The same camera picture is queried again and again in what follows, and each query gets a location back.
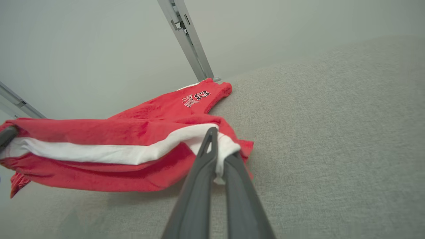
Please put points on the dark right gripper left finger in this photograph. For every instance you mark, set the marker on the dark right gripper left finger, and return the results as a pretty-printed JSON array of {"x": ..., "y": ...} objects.
[{"x": 196, "y": 192}]

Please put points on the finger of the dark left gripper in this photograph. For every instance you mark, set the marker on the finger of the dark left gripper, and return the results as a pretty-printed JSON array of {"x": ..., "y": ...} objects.
[{"x": 7, "y": 136}]

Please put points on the grey aluminium post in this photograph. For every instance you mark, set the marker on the grey aluminium post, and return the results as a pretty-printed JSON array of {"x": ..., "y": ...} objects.
[
  {"x": 189, "y": 39},
  {"x": 16, "y": 101}
]

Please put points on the red shorts with white stripe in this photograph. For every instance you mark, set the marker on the red shorts with white stripe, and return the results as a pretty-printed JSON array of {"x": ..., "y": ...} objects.
[{"x": 99, "y": 132}]

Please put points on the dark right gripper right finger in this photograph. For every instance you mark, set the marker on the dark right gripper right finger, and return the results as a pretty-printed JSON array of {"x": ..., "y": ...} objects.
[{"x": 242, "y": 205}]

